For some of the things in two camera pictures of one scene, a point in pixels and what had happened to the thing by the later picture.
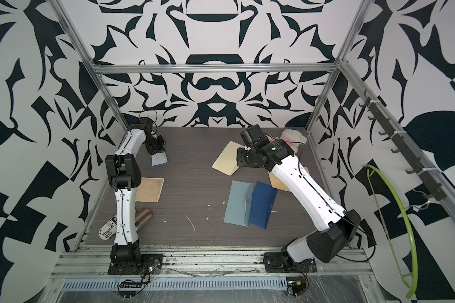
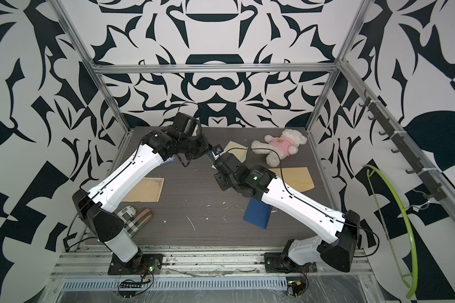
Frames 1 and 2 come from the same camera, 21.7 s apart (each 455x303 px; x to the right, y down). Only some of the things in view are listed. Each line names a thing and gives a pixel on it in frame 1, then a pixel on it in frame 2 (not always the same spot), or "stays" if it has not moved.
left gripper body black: (156, 145) → (194, 149)
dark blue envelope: (263, 200) stays
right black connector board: (296, 284) stays
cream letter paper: (149, 189) stays
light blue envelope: (238, 207) → (211, 156)
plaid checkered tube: (142, 218) stays
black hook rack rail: (432, 186) stays
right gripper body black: (246, 157) → (223, 182)
